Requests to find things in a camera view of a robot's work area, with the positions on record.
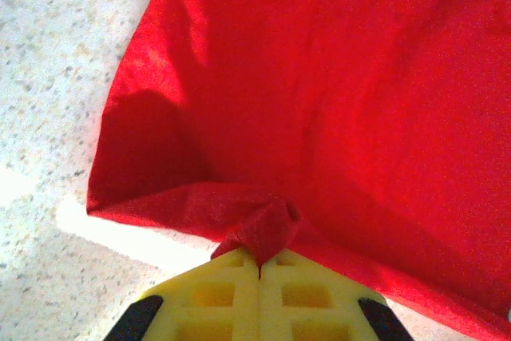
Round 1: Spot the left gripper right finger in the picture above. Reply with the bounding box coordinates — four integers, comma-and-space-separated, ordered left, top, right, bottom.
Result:
259, 252, 412, 341

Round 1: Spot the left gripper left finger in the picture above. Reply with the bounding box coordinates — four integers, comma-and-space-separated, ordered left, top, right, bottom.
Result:
104, 248, 261, 341

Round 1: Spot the red t-shirt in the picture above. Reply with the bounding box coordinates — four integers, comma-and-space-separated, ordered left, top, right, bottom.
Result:
85, 0, 511, 341

